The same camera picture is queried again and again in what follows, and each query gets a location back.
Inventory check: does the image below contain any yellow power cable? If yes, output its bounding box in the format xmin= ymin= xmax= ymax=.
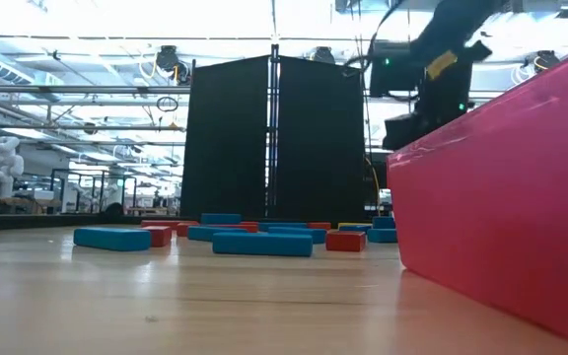
xmin=365 ymin=156 xmax=382 ymax=218

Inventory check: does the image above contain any black hanging cable loop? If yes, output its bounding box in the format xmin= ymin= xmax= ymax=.
xmin=155 ymin=95 xmax=180 ymax=113

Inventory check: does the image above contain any grey ceiling pipe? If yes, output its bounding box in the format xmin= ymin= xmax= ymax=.
xmin=0 ymin=84 xmax=191 ymax=95
xmin=0 ymin=122 xmax=187 ymax=132

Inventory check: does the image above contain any red plastic bin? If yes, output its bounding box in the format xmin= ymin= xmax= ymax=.
xmin=386 ymin=39 xmax=568 ymax=352

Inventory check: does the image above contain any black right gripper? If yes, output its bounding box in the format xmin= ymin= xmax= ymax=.
xmin=411 ymin=46 xmax=475 ymax=132

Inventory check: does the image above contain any black metal rack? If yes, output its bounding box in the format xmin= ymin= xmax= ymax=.
xmin=49 ymin=167 xmax=138 ymax=214

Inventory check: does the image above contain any black aluminium table frame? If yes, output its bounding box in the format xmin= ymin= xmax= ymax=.
xmin=0 ymin=212 xmax=396 ymax=233

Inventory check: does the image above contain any black ceiling cable reel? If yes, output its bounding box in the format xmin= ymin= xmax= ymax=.
xmin=532 ymin=48 xmax=561 ymax=73
xmin=155 ymin=43 xmax=191 ymax=85
xmin=312 ymin=45 xmax=337 ymax=64

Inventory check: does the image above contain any black partition panel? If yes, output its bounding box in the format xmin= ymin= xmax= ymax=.
xmin=179 ymin=55 xmax=269 ymax=222
xmin=276 ymin=54 xmax=367 ymax=223

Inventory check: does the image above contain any wooden workbench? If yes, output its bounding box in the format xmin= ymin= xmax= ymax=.
xmin=0 ymin=194 xmax=63 ymax=216

